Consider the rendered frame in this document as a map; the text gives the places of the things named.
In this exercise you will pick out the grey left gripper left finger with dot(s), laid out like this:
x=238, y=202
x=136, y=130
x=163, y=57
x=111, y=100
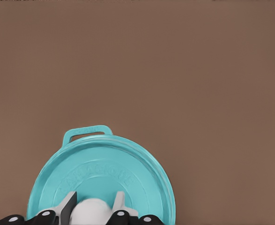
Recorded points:
x=68, y=206

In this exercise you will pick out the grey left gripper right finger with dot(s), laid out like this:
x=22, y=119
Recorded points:
x=120, y=204

